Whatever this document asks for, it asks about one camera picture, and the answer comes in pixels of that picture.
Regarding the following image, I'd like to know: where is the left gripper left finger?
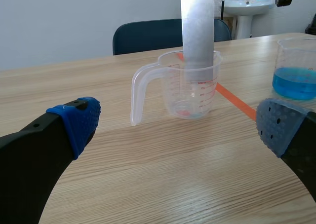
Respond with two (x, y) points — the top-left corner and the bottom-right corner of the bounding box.
(0, 96), (102, 224)

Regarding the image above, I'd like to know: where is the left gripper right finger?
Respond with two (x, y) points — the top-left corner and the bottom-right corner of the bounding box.
(255, 98), (316, 203)

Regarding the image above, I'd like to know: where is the grey metal plate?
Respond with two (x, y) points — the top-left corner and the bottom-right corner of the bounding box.
(180, 0), (215, 84)

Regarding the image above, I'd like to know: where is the clear beaker with blue liquid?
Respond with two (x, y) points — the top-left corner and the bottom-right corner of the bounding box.
(272, 37), (316, 101)

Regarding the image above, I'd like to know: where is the white wash basin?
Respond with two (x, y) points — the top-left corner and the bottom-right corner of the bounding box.
(223, 0), (276, 40)

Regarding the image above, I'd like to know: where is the dark blue chair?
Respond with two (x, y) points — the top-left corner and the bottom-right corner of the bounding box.
(112, 18), (233, 56)

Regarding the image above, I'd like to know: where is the empty clear plastic beaker with handle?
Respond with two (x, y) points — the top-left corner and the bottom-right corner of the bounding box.
(130, 49), (224, 127)

